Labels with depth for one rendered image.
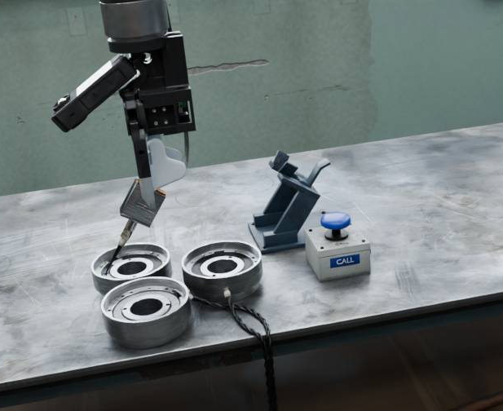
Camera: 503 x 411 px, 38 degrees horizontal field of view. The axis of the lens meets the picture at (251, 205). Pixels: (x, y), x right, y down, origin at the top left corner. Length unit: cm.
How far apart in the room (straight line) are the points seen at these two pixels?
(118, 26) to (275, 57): 174
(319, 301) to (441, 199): 36
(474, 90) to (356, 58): 48
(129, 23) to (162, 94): 9
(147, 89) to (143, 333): 29
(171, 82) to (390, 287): 37
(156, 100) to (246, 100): 171
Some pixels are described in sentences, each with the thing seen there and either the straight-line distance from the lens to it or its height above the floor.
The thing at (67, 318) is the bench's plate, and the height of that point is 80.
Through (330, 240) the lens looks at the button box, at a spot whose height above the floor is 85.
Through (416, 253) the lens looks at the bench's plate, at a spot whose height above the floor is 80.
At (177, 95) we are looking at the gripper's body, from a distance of 86.
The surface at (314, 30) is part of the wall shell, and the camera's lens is 257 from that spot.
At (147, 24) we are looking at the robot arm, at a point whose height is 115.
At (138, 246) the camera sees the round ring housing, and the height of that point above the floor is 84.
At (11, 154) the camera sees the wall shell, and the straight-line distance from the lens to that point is 259.
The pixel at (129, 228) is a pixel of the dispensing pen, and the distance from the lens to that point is 94.
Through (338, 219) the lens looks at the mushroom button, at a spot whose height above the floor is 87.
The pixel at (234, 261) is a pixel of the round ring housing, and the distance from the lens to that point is 96.
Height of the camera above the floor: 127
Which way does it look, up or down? 23 degrees down
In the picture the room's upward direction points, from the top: 5 degrees counter-clockwise
